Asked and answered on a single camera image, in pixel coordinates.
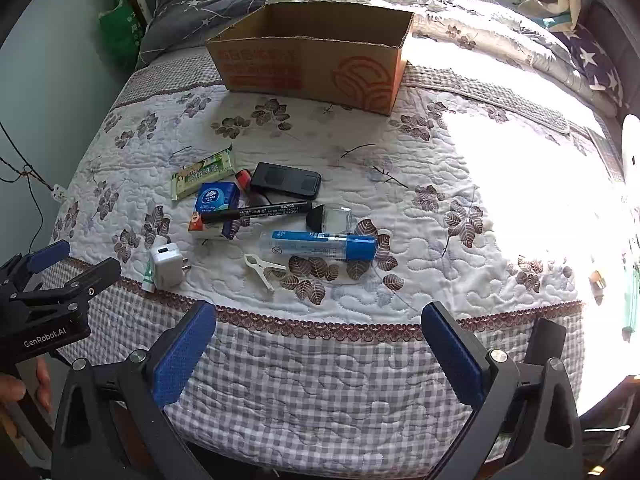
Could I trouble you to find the green snack packet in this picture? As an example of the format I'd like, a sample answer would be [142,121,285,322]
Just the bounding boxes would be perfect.
[171,145,236,202]

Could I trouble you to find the blue tissue pack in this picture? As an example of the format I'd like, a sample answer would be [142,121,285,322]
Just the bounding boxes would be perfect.
[189,181,246,241]

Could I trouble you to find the red black twisted cable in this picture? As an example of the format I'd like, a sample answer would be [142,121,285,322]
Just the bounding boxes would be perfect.
[0,157,53,191]

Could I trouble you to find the white round object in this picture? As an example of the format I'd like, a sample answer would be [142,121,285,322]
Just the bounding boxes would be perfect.
[620,114,640,186]

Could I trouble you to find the black power bank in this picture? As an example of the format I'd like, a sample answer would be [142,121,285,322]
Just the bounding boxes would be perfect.
[250,162,322,199]

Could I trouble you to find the white clothes peg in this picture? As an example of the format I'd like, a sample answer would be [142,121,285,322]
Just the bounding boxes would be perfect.
[243,253,287,292]

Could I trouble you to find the green plastic bag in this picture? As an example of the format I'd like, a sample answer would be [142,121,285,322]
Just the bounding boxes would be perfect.
[98,0,146,66]

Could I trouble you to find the person's left hand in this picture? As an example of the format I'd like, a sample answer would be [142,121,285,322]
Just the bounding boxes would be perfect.
[0,355,53,411]

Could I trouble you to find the grey star print duvet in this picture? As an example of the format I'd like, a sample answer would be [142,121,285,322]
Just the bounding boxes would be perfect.
[137,0,311,68]

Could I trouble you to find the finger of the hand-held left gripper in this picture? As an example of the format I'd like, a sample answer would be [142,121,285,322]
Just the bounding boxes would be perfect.
[0,239,71,283]
[12,257,122,313]

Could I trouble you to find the blue clear tube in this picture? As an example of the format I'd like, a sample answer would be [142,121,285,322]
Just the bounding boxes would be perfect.
[258,230,377,262]

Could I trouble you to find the navy star print pillow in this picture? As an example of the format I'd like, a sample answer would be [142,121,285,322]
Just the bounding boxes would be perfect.
[555,22,626,106]

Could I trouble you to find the brown cardboard box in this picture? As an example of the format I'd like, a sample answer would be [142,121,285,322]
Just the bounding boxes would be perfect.
[205,1,415,117]

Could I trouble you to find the teal object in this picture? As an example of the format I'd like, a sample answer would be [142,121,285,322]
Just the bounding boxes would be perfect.
[622,260,640,343]

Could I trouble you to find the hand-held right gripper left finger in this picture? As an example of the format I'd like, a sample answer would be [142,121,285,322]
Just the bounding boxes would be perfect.
[50,300,217,480]

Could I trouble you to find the white charger plug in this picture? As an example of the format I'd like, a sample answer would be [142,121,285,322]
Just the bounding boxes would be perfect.
[150,242,192,289]

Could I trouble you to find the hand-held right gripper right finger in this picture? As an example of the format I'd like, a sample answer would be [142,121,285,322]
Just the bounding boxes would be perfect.
[421,301,583,480]

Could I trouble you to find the floral quilted bed cover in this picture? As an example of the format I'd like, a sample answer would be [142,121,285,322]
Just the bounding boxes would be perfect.
[50,0,626,463]

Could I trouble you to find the green white small packet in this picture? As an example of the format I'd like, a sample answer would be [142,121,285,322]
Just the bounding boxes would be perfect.
[141,255,158,293]

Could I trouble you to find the black marker pen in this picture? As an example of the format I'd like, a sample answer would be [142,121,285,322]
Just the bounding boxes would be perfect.
[200,201,313,225]

